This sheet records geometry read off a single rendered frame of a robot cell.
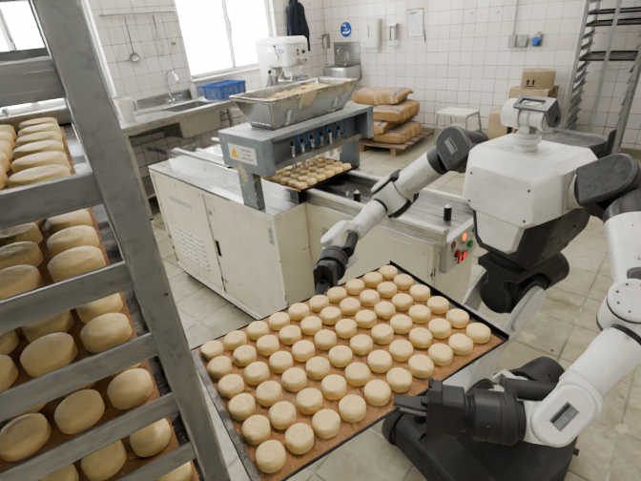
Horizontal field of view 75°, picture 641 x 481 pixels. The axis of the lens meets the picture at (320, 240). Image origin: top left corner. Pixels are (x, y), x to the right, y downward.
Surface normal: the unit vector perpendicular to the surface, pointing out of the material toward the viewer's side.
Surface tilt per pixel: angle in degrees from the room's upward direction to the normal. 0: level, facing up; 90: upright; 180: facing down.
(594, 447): 0
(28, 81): 90
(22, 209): 90
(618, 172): 52
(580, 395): 41
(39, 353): 0
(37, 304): 90
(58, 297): 90
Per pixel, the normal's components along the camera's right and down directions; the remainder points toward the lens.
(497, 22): -0.64, 0.42
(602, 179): -0.81, -0.38
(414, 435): -0.66, -0.40
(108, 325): -0.08, -0.87
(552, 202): -0.25, 0.42
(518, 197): -0.85, 0.33
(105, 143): 0.52, 0.37
